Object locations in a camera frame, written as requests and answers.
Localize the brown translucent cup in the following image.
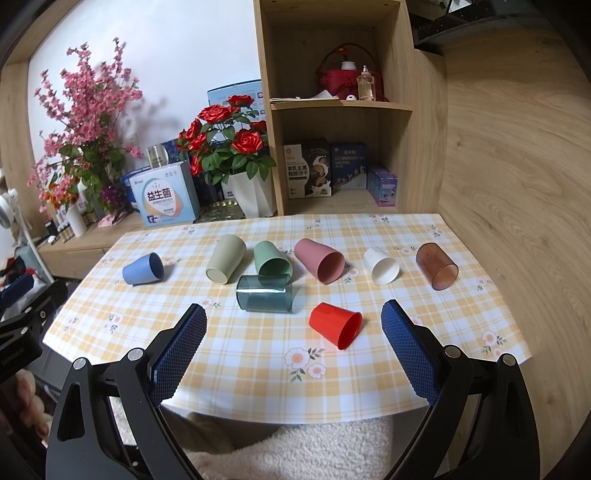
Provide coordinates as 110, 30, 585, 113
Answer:
416, 242, 459, 291

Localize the red plastic cup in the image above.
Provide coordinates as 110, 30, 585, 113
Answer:
308, 302, 363, 350

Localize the blue plastic cup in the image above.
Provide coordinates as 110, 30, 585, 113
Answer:
122, 252, 164, 286

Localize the white plastic cup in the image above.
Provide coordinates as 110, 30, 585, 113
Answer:
363, 248, 401, 285

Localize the pink plastic cup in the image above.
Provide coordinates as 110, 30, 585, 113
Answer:
294, 238, 346, 285

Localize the teal translucent cup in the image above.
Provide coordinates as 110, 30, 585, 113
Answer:
235, 274, 294, 313

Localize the beige plastic cup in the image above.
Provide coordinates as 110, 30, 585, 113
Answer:
205, 234, 246, 284

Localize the green plastic cup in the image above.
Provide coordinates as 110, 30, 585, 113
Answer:
253, 241, 293, 278

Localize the person's hand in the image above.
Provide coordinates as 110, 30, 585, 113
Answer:
1, 369, 52, 446

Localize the low wooden cabinet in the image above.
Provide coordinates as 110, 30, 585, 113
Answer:
36, 210, 195, 281

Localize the white fluffy cushion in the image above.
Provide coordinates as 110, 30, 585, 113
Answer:
160, 406, 394, 479

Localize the white ribbed vase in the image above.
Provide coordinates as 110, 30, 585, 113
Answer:
66, 204, 87, 238

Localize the blue white carton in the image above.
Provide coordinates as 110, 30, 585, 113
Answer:
121, 166, 150, 210

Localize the pink blossom arrangement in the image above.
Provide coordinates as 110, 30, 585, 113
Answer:
27, 38, 143, 214

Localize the light blue probiotic box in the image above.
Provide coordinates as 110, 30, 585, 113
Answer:
131, 161, 200, 228

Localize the yellow plaid tablecloth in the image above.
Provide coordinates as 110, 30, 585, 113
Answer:
44, 214, 531, 424

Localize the silver blue box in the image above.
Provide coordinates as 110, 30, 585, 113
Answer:
146, 139, 182, 169

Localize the gold decorative tray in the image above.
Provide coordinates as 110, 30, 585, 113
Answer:
194, 199, 245, 223

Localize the purple small box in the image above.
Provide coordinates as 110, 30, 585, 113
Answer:
368, 168, 398, 207

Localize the white faceted vase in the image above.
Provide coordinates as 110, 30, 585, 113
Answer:
228, 172, 276, 219

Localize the red rose bouquet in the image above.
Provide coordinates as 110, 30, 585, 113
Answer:
176, 95, 276, 185

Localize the dark blue box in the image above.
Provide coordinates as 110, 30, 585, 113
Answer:
331, 143, 369, 191

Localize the wooden shelf unit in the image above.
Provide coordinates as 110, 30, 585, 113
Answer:
253, 1, 448, 215

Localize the black white food box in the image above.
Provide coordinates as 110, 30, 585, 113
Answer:
283, 139, 332, 199

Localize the tall blue white box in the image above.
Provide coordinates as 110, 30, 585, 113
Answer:
207, 79, 266, 121

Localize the glass perfume bottle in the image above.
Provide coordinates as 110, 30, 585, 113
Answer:
356, 66, 377, 101

